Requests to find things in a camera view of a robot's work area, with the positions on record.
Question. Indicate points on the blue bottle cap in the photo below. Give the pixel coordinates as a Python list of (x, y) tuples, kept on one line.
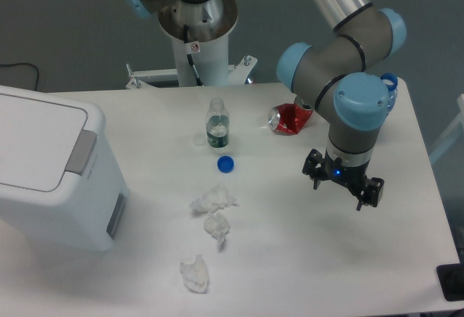
[(225, 164)]

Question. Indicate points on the middle crumpled white tissue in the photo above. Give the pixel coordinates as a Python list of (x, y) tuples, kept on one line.
[(217, 226)]

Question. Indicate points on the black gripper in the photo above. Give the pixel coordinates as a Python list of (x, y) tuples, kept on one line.
[(347, 170)]

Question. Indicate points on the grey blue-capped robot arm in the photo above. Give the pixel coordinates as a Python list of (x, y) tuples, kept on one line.
[(331, 81)]

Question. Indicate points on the lower crumpled white tissue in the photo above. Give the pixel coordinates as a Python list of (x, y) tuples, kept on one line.
[(195, 276)]

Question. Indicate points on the black device at table edge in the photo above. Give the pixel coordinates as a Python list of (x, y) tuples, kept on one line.
[(451, 281)]

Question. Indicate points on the blue plastic drink bottle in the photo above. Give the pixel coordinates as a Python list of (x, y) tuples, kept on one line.
[(391, 82)]

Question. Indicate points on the crushed red soda can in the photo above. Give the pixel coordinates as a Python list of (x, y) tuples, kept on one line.
[(289, 118)]

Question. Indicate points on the white push-lid trash can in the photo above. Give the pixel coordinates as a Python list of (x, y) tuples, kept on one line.
[(60, 180)]

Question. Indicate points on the upper crumpled white tissue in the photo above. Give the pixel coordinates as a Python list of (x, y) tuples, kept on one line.
[(217, 198)]

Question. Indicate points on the crumpled white tissue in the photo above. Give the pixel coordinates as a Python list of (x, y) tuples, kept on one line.
[(195, 276), (217, 226), (217, 198)]

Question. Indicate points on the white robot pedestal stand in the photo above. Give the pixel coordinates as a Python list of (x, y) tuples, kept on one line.
[(197, 64)]

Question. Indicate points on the clear green-label plastic bottle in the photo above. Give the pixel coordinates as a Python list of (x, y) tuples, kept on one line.
[(217, 124)]

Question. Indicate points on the white frame at right edge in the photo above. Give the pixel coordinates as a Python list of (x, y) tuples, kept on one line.
[(449, 136)]

